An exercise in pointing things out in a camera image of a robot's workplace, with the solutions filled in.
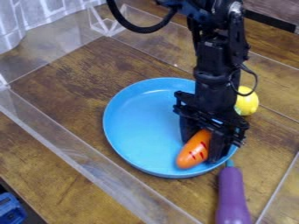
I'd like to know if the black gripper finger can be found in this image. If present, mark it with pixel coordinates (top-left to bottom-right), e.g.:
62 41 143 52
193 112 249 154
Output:
181 117 205 143
209 129 238 163

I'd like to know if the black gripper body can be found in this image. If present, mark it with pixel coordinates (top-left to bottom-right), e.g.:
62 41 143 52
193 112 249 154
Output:
173 69 249 146

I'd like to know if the orange toy carrot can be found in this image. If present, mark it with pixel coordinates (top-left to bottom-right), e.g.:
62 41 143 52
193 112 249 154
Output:
177 129 212 169

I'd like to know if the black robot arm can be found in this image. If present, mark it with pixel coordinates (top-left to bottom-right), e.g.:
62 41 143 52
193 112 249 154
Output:
157 0 249 163

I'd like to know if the yellow toy lemon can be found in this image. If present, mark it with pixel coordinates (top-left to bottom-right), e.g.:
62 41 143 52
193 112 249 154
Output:
236 86 260 116

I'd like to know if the blue round plate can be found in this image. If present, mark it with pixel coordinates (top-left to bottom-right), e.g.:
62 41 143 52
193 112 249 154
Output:
103 78 228 179

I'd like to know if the purple toy eggplant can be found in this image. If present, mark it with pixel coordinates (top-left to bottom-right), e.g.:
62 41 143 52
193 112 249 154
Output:
217 159 253 224

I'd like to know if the dark baseboard strip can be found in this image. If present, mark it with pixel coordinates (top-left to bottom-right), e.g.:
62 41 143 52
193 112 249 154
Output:
246 10 297 33

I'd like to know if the blue object at corner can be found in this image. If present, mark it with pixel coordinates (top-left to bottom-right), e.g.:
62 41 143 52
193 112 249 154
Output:
0 192 27 224

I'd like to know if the white gridded curtain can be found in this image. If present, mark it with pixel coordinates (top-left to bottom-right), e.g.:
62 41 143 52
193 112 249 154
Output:
0 0 107 54

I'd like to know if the black cable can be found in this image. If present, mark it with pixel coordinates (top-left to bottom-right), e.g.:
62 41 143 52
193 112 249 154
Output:
105 0 260 98

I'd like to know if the clear acrylic enclosure wall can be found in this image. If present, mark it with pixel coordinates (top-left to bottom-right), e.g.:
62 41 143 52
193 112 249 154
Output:
0 6 299 224

